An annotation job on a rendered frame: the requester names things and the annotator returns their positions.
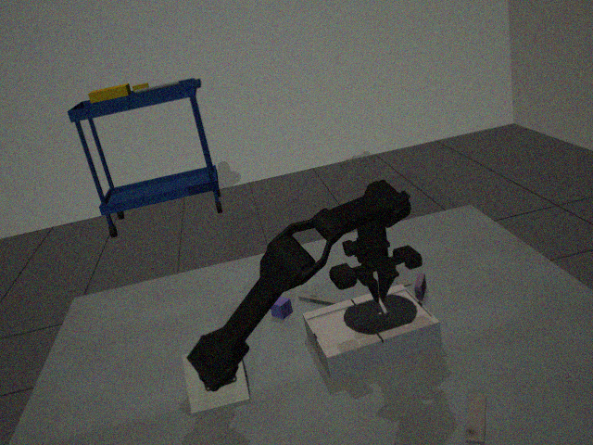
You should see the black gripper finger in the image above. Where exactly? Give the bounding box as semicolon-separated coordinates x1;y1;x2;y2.
357;277;379;303
377;270;399;302

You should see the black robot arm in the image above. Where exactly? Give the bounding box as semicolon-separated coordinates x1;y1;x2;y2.
186;180;411;391

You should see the grey metal pin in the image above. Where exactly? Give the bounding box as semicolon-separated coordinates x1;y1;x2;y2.
379;296;388;314

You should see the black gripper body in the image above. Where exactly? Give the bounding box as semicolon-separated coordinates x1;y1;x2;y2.
329;237;423;290

